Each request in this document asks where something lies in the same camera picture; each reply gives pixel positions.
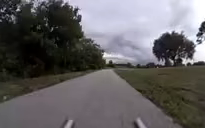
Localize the grey asphalt path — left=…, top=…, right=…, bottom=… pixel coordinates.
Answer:
left=0, top=68, right=183, bottom=128

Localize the row of dark trees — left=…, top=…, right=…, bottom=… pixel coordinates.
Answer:
left=0, top=0, right=107, bottom=83

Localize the robot's own part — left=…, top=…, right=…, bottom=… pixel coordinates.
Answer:
left=63, top=119, right=75, bottom=128
left=134, top=117, right=148, bottom=128

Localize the broad dark tree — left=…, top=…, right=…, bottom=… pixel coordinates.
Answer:
left=152, top=30, right=197, bottom=68

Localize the grass field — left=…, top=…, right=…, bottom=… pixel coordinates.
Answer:
left=113, top=65, right=205, bottom=128

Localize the grass verge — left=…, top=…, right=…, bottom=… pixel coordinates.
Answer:
left=0, top=68, right=99, bottom=107

